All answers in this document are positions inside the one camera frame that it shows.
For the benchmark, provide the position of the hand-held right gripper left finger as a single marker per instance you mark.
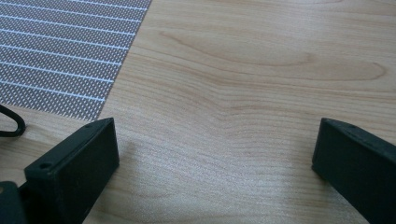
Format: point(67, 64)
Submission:
point(74, 168)

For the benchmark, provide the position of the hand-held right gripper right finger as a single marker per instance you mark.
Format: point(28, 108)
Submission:
point(358, 161)

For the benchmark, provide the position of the brown striped woven placemat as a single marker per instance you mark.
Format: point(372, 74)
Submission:
point(62, 46)

